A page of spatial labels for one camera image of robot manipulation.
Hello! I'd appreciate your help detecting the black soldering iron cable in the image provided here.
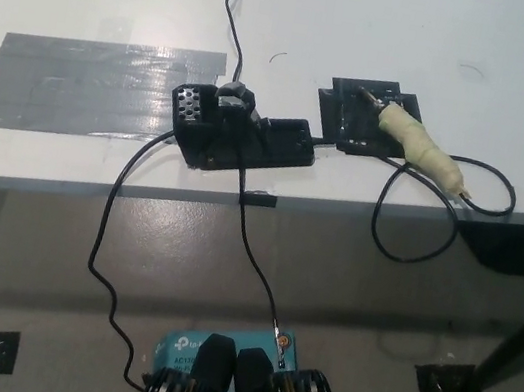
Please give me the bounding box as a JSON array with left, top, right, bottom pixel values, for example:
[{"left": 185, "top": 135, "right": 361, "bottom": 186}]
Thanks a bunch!
[{"left": 296, "top": 131, "right": 523, "bottom": 280}]

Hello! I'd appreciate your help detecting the tape-wrapped soldering iron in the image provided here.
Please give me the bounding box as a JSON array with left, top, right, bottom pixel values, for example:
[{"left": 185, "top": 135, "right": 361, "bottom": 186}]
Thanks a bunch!
[{"left": 343, "top": 85, "right": 490, "bottom": 202}]

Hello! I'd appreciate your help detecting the black soldering iron base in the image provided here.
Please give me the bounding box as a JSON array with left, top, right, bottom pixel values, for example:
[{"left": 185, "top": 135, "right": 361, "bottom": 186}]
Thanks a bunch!
[{"left": 159, "top": 68, "right": 327, "bottom": 189}]

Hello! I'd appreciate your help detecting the short black tape strip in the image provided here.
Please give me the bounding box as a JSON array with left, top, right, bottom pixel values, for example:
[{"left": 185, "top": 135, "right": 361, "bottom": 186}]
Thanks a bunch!
[{"left": 238, "top": 190, "right": 278, "bottom": 211}]

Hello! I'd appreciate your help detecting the small black tape patch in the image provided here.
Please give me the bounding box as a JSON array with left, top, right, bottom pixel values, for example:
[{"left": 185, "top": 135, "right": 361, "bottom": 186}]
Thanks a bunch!
[{"left": 308, "top": 68, "right": 432, "bottom": 167}]

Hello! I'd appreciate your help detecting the dark object under table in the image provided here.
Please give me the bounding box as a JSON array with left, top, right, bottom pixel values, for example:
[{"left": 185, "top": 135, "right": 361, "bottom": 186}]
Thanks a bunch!
[{"left": 452, "top": 210, "right": 524, "bottom": 279}]

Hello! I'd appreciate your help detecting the black metal bar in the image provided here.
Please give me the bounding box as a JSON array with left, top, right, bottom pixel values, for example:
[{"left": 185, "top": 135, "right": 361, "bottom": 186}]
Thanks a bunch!
[{"left": 470, "top": 274, "right": 524, "bottom": 392}]

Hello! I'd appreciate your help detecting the black power cable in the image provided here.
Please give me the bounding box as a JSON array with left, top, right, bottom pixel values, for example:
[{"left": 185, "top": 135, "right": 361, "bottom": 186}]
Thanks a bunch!
[{"left": 65, "top": 121, "right": 192, "bottom": 392}]

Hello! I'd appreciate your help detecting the thin black antenna cable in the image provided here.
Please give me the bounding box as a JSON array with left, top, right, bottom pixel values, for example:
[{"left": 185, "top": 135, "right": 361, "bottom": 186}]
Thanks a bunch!
[{"left": 162, "top": 0, "right": 351, "bottom": 370}]

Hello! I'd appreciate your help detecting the grey duct tape patch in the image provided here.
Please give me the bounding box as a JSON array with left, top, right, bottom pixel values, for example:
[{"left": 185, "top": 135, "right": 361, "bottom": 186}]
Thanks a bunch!
[{"left": 0, "top": 12, "right": 231, "bottom": 169}]

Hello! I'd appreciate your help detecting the thin black wire scrap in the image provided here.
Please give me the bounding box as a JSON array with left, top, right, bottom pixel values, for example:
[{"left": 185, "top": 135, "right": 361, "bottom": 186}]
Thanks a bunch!
[{"left": 266, "top": 48, "right": 288, "bottom": 67}]

